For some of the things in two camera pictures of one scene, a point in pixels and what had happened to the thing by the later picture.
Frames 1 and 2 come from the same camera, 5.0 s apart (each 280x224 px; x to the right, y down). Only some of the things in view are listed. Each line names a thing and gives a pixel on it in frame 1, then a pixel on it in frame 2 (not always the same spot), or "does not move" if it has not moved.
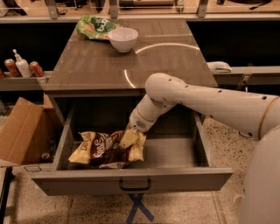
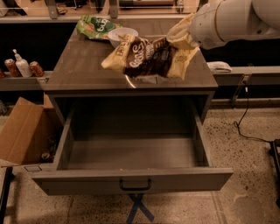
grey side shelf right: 248,75 does not move
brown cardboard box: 31,134 does not move
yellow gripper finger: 129,139 to 178,34
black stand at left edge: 5,193 does not move
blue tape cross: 136,199 does not move
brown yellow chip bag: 103,150 to 154,57
